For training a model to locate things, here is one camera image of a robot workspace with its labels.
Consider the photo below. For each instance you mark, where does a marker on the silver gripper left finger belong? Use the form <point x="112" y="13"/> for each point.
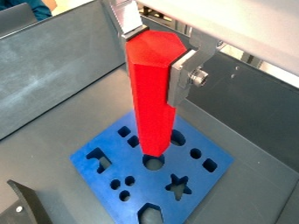
<point x="126" y="17"/>

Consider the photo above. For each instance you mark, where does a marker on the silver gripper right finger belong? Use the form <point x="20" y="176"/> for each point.
<point x="188" y="71"/>

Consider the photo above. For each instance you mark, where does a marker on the person in teal clothing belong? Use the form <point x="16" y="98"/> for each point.
<point x="40" y="8"/>

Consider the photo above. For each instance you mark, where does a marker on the black bracket with screw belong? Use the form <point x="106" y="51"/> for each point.
<point x="28" y="210"/>

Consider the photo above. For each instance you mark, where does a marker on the dark monitor corner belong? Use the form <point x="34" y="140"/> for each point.
<point x="17" y="18"/>

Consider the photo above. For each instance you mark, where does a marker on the blue shape sorting board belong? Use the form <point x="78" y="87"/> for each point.
<point x="134" y="183"/>

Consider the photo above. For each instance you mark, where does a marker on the red hexagonal prism peg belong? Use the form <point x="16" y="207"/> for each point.
<point x="152" y="52"/>

